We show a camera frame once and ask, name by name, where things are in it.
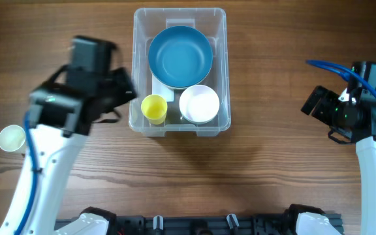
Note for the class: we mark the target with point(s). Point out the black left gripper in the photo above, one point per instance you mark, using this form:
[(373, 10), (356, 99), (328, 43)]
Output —
[(123, 87)]

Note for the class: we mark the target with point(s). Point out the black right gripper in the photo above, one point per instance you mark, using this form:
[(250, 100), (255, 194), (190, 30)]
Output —
[(314, 102)]

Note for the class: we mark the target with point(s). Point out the yellow cup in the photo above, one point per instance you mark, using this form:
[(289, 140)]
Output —
[(154, 108)]

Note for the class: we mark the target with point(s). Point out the dark blue bowl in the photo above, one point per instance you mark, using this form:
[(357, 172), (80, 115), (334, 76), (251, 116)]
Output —
[(180, 57)]

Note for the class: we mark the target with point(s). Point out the pink small bowl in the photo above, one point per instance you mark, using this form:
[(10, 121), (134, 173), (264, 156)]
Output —
[(199, 102)]

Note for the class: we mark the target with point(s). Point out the cream cup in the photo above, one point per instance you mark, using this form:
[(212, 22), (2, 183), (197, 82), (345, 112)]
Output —
[(12, 139)]

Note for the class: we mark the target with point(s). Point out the mint green small bowl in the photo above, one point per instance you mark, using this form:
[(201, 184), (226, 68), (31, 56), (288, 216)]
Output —
[(197, 122)]

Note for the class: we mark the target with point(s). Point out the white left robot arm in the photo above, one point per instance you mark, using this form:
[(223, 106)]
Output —
[(61, 113)]

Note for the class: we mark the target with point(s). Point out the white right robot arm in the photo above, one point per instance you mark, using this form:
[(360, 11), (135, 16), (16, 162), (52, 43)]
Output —
[(364, 139)]

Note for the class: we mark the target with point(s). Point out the clear plastic storage container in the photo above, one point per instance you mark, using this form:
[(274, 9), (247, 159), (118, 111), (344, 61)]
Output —
[(148, 22)]

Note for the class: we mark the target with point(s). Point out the white paper label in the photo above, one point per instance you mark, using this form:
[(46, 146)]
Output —
[(160, 89)]

